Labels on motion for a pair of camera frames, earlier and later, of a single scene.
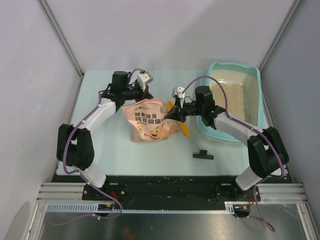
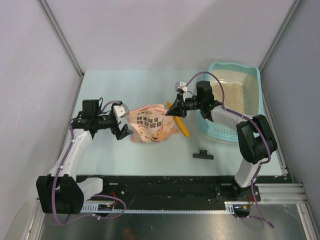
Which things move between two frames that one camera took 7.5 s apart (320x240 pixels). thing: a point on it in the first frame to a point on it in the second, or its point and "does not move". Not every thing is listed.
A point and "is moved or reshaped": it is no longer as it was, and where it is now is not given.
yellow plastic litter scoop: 182,125 does not move
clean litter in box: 235,98 does not move
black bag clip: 203,155 does not move
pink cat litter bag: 146,119 is moved or reshaped
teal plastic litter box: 242,83 does not move
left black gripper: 144,93 to 120,134
